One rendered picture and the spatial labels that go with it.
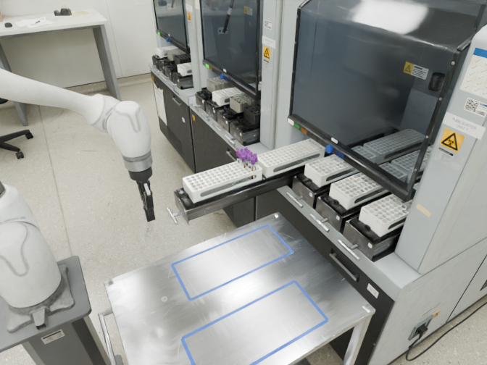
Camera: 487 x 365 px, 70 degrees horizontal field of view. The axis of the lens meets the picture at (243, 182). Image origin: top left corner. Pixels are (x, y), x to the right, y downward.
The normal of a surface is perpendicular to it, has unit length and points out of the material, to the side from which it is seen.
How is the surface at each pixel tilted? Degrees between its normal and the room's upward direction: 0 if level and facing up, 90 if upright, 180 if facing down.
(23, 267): 74
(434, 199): 90
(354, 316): 0
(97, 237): 0
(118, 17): 90
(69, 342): 90
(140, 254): 0
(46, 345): 90
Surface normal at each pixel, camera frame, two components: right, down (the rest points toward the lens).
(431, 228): -0.87, 0.29
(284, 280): 0.00, -0.81
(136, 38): 0.49, 0.51
